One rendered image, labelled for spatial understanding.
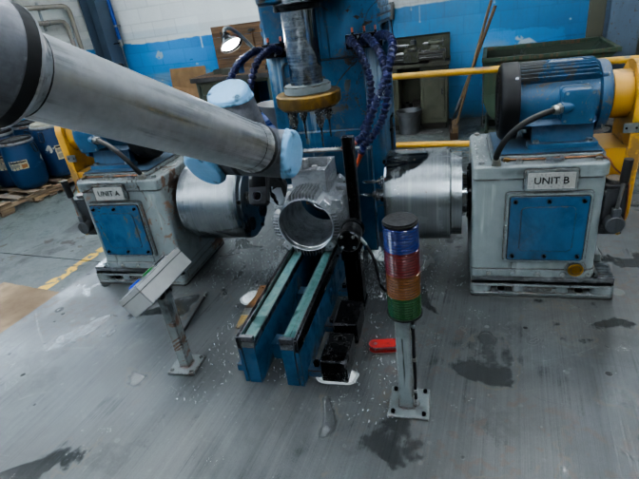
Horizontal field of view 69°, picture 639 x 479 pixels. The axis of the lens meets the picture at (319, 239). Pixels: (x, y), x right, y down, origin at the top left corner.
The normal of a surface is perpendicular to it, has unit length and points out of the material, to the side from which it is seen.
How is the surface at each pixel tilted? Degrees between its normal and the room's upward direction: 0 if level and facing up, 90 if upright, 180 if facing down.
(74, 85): 97
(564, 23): 90
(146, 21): 90
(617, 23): 90
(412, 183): 54
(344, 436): 0
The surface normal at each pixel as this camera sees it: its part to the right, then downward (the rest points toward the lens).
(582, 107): -0.24, 0.47
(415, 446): -0.12, -0.88
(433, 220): -0.21, 0.66
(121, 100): 0.89, 0.22
